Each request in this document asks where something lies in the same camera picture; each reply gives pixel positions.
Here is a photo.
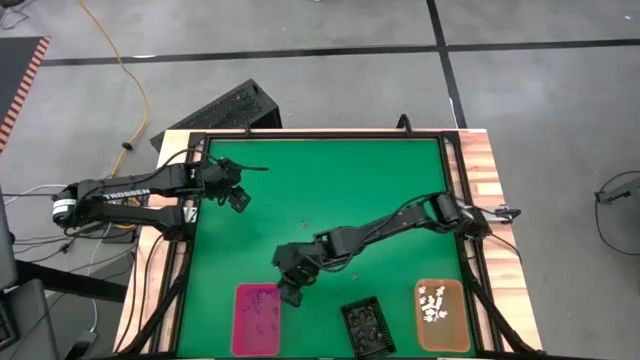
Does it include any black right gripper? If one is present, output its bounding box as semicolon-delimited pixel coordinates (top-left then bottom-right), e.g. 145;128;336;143
272;241;324;309

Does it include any black slotted plastic basket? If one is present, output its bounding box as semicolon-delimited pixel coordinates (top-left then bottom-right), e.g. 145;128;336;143
340;295;398;360

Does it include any black perforated case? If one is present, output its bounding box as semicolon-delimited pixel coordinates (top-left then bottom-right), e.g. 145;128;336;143
149;78;284;151

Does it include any pink plastic bin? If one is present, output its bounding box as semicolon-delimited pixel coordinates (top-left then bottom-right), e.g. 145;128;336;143
230;282;283;357

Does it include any green table mat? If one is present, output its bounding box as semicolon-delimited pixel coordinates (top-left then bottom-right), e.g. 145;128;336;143
177;138;477;357

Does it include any orange plastic bin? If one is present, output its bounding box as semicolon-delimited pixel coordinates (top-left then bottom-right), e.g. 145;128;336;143
414;278;472;353

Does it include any black floor beam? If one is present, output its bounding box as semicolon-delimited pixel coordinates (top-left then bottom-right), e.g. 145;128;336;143
14;259;129;304

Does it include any black orange-striped floor mat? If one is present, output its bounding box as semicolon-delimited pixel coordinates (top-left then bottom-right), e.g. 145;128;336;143
0;34;53;151

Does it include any grey equipment cart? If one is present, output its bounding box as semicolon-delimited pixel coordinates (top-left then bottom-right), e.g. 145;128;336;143
0;187;61;360

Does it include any grey stand base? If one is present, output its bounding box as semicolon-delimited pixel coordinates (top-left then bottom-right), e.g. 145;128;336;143
594;180;640;206

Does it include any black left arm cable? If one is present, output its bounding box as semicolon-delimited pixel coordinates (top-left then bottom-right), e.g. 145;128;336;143
154;148;270;174

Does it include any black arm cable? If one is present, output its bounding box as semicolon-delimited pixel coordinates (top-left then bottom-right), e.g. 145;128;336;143
154;148;270;174
359;193;441;236

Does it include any yellow floor cable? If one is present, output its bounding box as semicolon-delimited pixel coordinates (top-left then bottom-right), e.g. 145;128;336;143
77;0;150;179

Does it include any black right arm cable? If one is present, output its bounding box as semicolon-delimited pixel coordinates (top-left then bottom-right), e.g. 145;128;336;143
359;193;441;236

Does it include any white floor cable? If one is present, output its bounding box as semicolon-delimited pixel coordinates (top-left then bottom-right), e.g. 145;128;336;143
2;183;64;207

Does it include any black looped floor cable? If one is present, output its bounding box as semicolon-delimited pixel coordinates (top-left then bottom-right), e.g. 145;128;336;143
593;170;640;242

